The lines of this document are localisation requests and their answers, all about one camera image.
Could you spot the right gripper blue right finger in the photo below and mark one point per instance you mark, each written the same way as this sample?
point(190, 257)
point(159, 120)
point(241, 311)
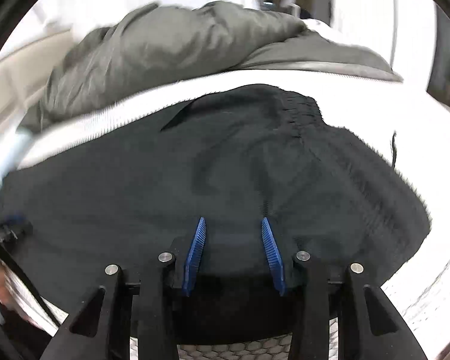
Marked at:
point(310, 336)

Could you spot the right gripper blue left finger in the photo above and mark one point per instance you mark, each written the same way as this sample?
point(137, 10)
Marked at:
point(169, 276)

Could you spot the black pants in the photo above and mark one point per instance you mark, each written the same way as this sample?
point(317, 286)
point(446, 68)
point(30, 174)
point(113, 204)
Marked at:
point(232, 158)

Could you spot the light blue pillow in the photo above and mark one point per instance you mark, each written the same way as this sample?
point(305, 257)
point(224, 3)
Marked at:
point(13, 146)

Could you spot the beige upholstered headboard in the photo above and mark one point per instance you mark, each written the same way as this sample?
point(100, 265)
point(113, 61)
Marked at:
point(25, 71)

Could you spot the dark grey duvet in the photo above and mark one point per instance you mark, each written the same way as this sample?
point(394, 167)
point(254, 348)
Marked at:
point(158, 45)

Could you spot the white blanket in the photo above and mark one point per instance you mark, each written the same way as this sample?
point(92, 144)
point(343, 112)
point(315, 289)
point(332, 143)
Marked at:
point(316, 25)

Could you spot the white office chair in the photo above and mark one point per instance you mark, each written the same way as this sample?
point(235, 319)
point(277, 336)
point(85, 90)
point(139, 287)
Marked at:
point(290, 7)

